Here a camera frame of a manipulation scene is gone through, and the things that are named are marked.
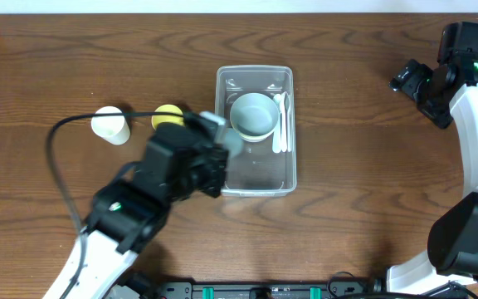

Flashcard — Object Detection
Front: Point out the yellow cup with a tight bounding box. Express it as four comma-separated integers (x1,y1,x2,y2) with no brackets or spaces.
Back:
151,104,184,129

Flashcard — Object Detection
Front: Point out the grey cup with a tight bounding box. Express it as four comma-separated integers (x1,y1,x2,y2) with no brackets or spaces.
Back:
222,128,244,159

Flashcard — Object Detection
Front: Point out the white cup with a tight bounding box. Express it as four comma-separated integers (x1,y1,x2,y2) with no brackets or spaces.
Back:
90,115,130,145

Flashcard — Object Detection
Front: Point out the grey bowl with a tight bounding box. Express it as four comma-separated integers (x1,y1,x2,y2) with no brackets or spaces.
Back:
229,93,279,135

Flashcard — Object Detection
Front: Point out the yellow bowl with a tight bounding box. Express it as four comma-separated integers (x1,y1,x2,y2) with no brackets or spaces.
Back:
238,131,273,143

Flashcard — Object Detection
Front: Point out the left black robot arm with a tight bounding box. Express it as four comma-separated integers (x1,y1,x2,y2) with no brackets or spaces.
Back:
46,120,228,298

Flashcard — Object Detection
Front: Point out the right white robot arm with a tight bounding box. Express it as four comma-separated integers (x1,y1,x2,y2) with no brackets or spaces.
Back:
386,57,478,295

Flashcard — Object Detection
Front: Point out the clear plastic container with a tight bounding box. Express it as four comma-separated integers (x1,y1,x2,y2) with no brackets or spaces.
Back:
215,65,297,197

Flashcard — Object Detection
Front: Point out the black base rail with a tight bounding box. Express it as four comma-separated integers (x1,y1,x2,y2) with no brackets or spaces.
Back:
155,281,469,299

